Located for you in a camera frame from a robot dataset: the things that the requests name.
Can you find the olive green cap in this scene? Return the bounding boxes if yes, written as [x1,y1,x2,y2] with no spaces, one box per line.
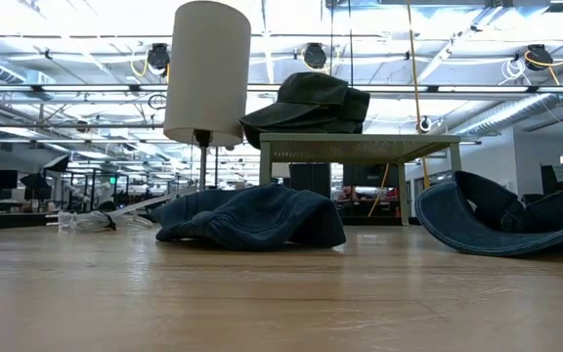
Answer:
[239,71,356,129]

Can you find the pale green perforated metal shelf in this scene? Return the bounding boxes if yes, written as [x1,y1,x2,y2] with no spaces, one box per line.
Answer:
[259,132,462,227]

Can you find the white cylindrical lamp shade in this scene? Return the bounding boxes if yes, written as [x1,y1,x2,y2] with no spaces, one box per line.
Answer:
[162,0,252,149]

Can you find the clear plastic hanger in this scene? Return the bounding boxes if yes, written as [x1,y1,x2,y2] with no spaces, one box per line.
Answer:
[46,188,199,234]

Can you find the black ceiling cable reel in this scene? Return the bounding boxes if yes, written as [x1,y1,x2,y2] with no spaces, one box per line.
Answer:
[525,43,548,72]
[303,42,328,70]
[147,42,171,72]

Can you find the thin black hanging cable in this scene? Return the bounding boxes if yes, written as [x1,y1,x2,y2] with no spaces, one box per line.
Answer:
[328,0,334,77]

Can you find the black cable with coil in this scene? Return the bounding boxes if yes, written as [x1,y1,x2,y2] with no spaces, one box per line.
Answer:
[347,0,355,89]

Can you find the long yellow cable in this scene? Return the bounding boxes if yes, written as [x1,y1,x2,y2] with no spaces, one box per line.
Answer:
[368,0,433,219]

